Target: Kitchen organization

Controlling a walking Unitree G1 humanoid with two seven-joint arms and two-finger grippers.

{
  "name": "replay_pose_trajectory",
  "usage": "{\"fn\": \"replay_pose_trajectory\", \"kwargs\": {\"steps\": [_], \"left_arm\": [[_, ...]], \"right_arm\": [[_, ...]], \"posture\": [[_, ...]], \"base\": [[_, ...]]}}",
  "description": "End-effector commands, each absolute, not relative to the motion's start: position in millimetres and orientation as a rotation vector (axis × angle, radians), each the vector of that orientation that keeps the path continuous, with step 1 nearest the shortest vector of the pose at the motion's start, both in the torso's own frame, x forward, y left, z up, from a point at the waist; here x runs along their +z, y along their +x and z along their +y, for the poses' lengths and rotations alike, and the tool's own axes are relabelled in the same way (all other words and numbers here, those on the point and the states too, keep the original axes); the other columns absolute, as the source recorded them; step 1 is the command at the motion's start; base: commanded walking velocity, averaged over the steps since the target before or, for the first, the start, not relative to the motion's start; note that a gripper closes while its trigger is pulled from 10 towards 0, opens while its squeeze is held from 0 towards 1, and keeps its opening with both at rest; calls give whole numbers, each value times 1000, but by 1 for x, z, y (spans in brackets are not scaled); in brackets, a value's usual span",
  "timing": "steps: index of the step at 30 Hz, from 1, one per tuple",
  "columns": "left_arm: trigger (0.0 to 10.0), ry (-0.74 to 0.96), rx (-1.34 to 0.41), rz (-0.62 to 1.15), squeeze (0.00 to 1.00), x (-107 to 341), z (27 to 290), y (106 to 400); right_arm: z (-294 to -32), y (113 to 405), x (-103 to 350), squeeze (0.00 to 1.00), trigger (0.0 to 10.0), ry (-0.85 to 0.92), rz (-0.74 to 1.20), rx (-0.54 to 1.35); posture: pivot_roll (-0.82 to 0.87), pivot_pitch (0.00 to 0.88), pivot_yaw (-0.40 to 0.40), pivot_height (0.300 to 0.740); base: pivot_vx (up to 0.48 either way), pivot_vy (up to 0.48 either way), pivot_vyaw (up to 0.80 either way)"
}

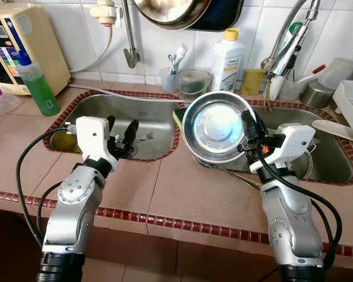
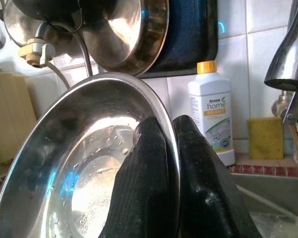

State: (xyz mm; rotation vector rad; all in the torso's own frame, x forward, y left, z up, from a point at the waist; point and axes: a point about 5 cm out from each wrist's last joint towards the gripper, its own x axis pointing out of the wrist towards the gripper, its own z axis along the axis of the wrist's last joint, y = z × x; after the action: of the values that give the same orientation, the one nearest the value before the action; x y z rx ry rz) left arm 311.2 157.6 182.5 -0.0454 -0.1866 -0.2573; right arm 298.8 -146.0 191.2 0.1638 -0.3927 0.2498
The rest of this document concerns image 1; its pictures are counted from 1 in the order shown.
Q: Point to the white dish rack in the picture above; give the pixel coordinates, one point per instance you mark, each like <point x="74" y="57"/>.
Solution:
<point x="350" y="108"/>

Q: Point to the beige water ionizer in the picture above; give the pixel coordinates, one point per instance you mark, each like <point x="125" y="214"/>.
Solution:
<point x="44" y="41"/>

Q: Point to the white red-tipped utensil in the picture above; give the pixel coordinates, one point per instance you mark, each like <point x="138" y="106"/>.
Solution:
<point x="312" y="73"/>

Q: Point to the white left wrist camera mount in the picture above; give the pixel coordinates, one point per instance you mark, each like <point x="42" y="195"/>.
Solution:
<point x="94" y="138"/>

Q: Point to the steel sink basin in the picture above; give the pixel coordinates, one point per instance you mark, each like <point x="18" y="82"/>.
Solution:
<point x="338" y="161"/>
<point x="153" y="114"/>

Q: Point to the hanging dark blue pan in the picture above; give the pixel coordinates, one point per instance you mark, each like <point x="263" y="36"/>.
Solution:
<point x="226" y="14"/>

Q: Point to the plain yellow sponge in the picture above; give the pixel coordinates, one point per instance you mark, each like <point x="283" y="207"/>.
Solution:
<point x="253" y="82"/>

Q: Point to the white blue toothbrush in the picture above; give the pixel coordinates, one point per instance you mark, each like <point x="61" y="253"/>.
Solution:
<point x="177" y="56"/>

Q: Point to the clear plastic tub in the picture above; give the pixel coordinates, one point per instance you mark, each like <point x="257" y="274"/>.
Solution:
<point x="338" y="70"/>

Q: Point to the white tap filter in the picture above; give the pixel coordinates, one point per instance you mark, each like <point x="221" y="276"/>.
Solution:
<point x="104" y="13"/>

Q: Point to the white bottle yellow cap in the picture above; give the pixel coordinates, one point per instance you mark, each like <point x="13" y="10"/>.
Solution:
<point x="226" y="61"/>

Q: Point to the hanging steel pan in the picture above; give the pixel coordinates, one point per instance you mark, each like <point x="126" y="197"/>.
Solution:
<point x="170" y="12"/>

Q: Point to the clear toothbrush cup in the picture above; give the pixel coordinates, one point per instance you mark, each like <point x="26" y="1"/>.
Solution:
<point x="169" y="82"/>

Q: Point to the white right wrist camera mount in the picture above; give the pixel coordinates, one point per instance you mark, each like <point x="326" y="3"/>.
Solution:
<point x="288" y="144"/>

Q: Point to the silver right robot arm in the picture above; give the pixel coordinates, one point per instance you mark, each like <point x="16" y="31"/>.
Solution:
<point x="291" y="223"/>

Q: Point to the grey wall tap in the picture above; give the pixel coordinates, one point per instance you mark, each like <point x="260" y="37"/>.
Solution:
<point x="130" y="50"/>

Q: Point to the metal mesh strainer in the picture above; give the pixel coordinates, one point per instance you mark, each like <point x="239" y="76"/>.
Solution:
<point x="306" y="167"/>

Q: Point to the clear cup green scourer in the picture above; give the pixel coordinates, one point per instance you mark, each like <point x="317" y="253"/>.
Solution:
<point x="194" y="84"/>

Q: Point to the stainless steel bowl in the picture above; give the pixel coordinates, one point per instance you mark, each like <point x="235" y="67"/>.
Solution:
<point x="215" y="126"/>

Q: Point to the clear plastic bottle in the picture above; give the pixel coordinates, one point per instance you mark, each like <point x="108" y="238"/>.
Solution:
<point x="0" y="100"/>

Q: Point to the green dish soap bottle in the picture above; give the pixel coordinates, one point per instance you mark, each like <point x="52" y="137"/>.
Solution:
<point x="41" y="91"/>

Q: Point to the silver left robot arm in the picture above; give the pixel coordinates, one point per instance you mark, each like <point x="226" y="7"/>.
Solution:
<point x="76" y="205"/>

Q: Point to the pale wooden spatula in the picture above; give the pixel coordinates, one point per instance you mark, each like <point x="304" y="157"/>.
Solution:
<point x="335" y="130"/>

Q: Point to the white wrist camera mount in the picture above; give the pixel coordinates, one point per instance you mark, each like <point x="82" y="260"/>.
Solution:
<point x="288" y="144"/>
<point x="94" y="138"/>

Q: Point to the chrome sink faucet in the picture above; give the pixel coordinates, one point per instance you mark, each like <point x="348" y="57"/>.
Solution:
<point x="288" y="53"/>

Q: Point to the small steel cup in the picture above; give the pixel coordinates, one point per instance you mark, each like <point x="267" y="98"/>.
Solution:
<point x="317" y="95"/>

